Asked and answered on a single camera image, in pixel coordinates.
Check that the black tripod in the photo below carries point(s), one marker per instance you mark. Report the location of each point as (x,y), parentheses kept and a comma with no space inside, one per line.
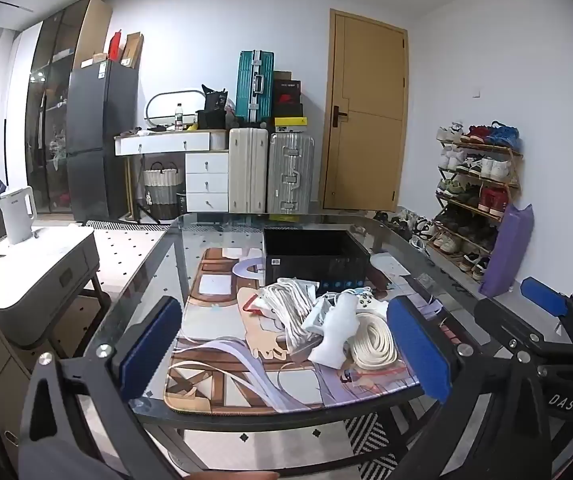
(144,210)

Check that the white game controller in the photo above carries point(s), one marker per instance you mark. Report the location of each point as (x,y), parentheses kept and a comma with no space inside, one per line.
(369,300)

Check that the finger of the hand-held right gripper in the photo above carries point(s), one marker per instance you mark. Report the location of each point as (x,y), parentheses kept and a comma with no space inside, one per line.
(511,325)
(541,294)

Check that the rows of racked shoes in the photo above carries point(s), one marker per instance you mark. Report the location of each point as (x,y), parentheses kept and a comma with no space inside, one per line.
(493,200)

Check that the scattered pile of loose shoes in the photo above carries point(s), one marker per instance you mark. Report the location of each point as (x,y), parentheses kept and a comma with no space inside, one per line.
(419,227)

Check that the dark grey refrigerator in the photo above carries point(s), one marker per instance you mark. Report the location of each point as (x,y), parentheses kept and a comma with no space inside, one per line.
(99,140)

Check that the small flat cardboard box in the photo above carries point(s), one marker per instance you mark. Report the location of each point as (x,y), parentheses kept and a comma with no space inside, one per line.
(94,60)

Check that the printed desk mat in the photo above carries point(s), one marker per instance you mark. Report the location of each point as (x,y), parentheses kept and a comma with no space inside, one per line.
(216,370)

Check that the silver suitcase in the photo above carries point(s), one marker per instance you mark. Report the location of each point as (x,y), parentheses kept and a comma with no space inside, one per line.
(290,172)

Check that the yellow and black box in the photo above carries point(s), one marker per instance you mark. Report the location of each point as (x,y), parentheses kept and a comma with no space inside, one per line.
(290,121)

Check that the purple bag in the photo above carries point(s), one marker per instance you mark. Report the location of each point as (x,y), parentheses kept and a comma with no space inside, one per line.
(508,255)

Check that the teal suitcase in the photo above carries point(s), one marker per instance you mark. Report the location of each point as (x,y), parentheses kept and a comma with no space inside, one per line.
(254,85)

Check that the woven laundry basket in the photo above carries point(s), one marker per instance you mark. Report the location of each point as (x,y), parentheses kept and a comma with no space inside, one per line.
(162,182)

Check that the wooden door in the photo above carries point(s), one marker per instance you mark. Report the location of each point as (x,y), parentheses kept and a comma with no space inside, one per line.
(366,85)

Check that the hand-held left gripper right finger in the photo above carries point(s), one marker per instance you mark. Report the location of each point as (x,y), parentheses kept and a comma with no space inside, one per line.
(419,350)

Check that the wooden shoe rack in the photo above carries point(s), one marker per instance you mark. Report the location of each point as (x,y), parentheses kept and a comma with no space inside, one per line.
(496,149)

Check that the black bag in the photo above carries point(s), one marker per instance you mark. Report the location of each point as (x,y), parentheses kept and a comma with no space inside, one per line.
(214,105)

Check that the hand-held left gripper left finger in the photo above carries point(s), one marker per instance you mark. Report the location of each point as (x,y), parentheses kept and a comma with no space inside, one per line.
(151,345)

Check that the tall cardboard box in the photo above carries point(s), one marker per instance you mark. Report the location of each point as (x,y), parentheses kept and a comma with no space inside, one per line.
(132,50)

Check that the black box with red print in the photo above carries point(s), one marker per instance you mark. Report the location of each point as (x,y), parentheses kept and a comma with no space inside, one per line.
(287,95)

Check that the plastic water bottle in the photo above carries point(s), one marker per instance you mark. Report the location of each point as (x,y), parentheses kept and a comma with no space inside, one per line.
(179,117)

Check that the white side table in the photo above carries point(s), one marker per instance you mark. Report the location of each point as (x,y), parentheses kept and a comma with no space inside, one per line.
(41,270)

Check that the white electric kettle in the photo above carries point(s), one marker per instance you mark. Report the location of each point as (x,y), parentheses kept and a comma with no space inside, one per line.
(16,217)

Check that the white vanity desk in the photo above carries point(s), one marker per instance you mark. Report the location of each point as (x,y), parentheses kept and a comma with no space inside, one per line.
(206,175)

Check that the cream suitcase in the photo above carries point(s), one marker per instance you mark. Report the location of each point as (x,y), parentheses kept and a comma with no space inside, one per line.
(247,170)

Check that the oval mirror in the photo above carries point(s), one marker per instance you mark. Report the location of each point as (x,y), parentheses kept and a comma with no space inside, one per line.
(164,107)

